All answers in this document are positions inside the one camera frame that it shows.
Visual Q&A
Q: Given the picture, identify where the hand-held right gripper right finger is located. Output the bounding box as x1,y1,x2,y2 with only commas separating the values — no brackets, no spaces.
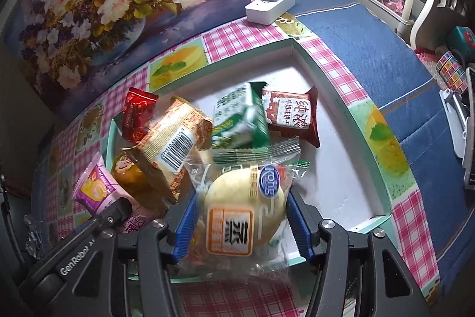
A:
286,189,433,317

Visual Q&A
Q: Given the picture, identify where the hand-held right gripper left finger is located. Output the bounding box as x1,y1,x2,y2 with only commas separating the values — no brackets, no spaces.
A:
109,193,198,317

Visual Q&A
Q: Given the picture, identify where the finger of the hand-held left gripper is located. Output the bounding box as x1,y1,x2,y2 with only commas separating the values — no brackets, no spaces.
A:
76,196,134,240

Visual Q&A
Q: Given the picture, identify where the purple snack packet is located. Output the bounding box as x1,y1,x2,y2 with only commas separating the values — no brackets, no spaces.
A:
72,152,130,217

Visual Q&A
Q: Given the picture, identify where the yellow clear cake packet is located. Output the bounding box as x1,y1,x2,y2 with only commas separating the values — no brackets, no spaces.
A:
111,154,175,206

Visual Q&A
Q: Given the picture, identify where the clear-wrapped steamed cake bun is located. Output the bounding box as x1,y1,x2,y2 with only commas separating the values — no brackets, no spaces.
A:
178,139,310,278

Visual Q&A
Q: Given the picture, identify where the white tray with teal rim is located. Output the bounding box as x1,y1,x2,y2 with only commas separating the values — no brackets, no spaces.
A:
102,38,392,282

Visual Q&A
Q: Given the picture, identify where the tan barcode snack packet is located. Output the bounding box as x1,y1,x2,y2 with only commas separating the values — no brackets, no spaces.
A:
121,97,214,204

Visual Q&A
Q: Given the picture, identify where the red snack packet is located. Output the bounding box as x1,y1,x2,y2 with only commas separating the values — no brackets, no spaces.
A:
121,87,159,143

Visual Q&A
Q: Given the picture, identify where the brown milk biscuit packet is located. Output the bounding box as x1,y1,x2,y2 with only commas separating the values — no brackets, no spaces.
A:
262,86,321,149

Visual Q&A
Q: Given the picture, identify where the dark green white snack packet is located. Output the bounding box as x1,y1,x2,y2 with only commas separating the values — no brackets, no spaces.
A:
211,81,271,150

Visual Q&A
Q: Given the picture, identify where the crumpled blue white wrapper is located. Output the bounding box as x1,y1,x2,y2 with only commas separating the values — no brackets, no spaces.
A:
24,213,49,258

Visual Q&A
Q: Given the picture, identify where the white plastic device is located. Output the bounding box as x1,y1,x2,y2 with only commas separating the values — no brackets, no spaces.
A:
440,66,475,187

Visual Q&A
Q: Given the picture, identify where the blue cloth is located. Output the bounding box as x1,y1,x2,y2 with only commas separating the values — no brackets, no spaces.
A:
287,0,475,317

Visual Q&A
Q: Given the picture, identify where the flower painting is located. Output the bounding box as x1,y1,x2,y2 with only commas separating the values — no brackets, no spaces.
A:
4,0,251,122

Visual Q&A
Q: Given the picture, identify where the white power strip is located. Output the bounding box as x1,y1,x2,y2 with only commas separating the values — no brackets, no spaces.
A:
245,0,296,24

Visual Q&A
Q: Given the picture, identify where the pink patterned tape roll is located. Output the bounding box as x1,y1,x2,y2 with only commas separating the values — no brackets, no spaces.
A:
386,0,407,15

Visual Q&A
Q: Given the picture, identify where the teal object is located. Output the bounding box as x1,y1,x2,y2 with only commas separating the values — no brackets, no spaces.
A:
445,25,475,58

